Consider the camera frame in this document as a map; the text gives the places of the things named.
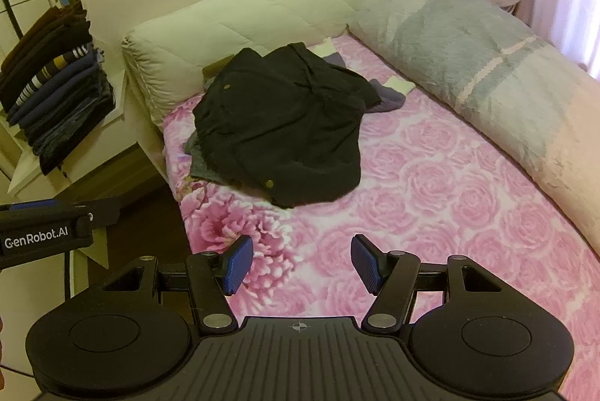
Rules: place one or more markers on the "pink floral blanket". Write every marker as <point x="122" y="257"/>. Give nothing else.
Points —
<point x="422" y="194"/>

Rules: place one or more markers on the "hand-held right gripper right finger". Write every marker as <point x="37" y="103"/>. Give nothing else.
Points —
<point x="368" y="264"/>

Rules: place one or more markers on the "purple-grey garment with cream cuffs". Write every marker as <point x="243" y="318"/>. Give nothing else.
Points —
<point x="389" y="98"/>

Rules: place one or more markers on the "cream quilted pillow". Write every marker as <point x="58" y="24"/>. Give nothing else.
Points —
<point x="234" y="21"/>

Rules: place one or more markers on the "black pants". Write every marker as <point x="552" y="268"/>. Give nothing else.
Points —
<point x="281" y="124"/>

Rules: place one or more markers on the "stack of folded clothes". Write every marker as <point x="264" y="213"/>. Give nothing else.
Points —
<point x="56" y="101"/>

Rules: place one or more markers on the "grey-green garment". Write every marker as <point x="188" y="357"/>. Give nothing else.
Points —
<point x="204" y="159"/>

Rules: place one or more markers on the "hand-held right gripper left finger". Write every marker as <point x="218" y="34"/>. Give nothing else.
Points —
<point x="236" y="264"/>

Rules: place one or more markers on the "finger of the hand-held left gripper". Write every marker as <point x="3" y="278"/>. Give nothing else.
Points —
<point x="33" y="206"/>

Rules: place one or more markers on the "white dresser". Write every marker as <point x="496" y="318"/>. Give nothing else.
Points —
<point x="28" y="176"/>

